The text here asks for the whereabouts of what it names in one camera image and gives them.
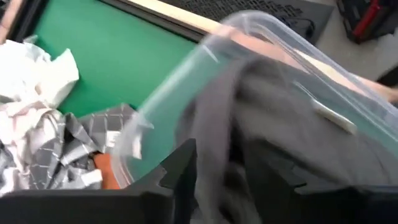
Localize dark grey checked towel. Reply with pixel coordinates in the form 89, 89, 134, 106
27, 104, 141, 190

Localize white plain towel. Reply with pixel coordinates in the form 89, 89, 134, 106
0, 35, 80, 147

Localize red tool box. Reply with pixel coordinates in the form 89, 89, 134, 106
336, 0, 398, 44

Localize clear plastic bin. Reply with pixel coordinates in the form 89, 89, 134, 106
111, 11, 398, 190

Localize dark grey plain towel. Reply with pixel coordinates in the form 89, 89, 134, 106
177, 57, 398, 224

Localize black perforated panel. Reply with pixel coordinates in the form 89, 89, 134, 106
160, 0, 335, 44

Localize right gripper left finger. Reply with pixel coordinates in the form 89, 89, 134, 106
0, 138, 198, 224

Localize orange towel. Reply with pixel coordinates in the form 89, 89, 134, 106
93, 152, 121, 190

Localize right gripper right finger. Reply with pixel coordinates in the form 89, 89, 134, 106
242, 146, 398, 224

